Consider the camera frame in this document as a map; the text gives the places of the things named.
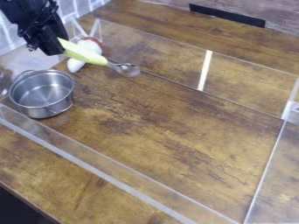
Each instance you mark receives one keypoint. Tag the white toy mushroom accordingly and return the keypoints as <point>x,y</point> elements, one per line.
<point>87,49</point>

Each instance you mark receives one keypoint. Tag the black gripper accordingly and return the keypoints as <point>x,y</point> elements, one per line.
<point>39,23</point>

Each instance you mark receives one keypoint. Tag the clear acrylic stand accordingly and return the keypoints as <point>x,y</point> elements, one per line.
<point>79,31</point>

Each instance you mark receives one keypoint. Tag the black bar on table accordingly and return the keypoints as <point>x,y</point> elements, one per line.
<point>227,15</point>

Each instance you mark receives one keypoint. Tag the small steel pot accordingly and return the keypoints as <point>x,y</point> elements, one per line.
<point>41,93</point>

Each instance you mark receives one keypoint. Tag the green handled metal spoon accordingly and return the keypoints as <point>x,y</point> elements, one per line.
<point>124,69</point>

